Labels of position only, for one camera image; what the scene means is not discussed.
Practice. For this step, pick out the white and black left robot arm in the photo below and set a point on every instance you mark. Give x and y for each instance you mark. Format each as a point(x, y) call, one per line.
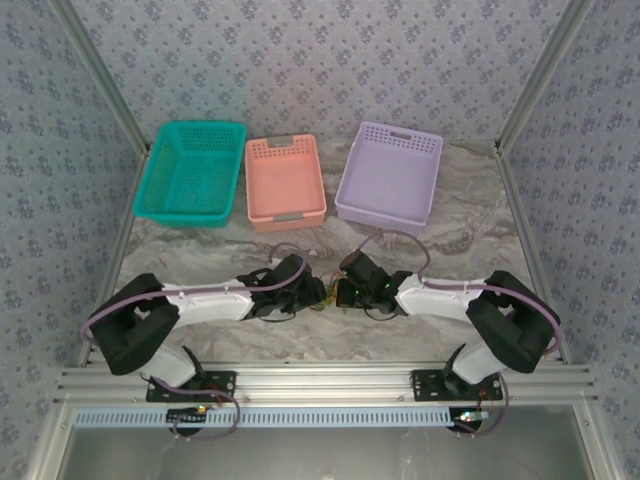
point(210, 306)

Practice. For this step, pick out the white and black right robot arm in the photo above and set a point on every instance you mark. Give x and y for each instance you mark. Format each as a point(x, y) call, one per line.
point(440, 301)

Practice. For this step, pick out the purple plastic basket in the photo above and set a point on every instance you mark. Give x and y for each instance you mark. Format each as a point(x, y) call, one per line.
point(385, 180)

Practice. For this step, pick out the pink plastic basket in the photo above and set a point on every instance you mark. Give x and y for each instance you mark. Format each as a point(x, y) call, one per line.
point(285, 185)

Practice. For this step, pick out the teal plastic basket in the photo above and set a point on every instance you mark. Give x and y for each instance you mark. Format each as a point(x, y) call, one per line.
point(190, 175)

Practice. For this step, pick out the small circuit board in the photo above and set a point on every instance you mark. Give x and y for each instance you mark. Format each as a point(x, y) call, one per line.
point(187, 416)
point(470, 419)

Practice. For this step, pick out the grey metal panel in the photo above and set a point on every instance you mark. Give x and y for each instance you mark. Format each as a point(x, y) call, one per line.
point(320, 456)

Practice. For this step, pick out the aluminium mounting rail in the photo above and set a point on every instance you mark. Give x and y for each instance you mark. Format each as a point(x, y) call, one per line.
point(320, 382)

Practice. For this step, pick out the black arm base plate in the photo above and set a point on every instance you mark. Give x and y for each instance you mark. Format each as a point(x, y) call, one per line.
point(222, 386)
point(425, 386)

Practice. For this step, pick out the aluminium table side rail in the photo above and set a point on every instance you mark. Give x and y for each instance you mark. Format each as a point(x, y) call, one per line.
point(124, 225)
point(522, 225)

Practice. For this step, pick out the aluminium frame post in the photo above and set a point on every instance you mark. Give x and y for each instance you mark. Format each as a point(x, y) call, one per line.
point(107, 80)
point(545, 75)

